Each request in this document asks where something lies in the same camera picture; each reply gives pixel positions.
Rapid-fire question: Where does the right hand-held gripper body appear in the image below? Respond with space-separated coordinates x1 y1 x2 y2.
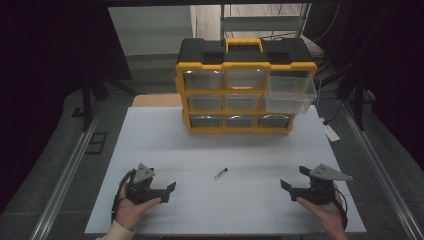
299 163 354 206

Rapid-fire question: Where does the dark curtain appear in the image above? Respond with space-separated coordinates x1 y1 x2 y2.
0 0 133 214
302 0 424 172

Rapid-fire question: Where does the black floor cable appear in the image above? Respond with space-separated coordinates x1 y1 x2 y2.
322 99 345 126

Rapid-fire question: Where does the aluminium floor rail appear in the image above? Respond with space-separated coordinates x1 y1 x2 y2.
339 99 424 240
29 109 102 240

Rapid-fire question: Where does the yellow and black organizer cabinet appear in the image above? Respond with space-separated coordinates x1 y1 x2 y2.
175 37 319 135

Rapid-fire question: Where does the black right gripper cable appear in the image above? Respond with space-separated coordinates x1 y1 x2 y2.
333 187 350 231

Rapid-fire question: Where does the white power strip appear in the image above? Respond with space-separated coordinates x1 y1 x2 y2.
321 117 341 143

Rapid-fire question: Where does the black metal stand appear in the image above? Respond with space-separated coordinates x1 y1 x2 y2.
319 58 376 132
71 74 136 133

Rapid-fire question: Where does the metal shelf rack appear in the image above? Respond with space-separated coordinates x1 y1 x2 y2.
219 3 312 40

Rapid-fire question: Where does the clear plastic drawer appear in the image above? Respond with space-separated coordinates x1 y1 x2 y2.
264 75 318 115

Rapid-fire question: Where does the person's left hand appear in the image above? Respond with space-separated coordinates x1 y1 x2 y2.
114 183 162 232

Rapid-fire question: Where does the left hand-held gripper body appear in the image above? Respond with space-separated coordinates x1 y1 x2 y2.
125 163 162 205

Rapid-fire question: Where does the person's right hand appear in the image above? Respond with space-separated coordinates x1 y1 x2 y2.
296 182 348 234

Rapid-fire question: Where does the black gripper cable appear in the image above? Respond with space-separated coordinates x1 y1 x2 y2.
333 187 350 231
111 169 135 224

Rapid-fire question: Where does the set of clear organizer drawers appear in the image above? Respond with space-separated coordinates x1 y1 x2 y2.
182 69 292 129

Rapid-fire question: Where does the small metal screw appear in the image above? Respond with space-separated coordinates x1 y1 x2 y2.
214 167 229 181

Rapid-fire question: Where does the wooden board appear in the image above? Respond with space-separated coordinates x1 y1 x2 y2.
131 93 184 108

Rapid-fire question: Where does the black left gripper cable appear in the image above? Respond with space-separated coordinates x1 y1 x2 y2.
111 169 135 224

